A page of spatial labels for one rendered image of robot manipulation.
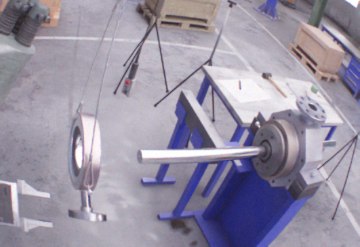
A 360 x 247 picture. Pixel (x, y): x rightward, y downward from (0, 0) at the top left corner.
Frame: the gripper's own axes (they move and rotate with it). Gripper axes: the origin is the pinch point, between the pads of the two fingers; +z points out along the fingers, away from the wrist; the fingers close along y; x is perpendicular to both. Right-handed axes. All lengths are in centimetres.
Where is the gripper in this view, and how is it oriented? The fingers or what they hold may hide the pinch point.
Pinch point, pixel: (44, 209)
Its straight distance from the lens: 172.1
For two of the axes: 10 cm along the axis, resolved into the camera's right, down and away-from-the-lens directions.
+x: -4.9, 2.0, 8.5
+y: 0.1, -9.7, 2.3
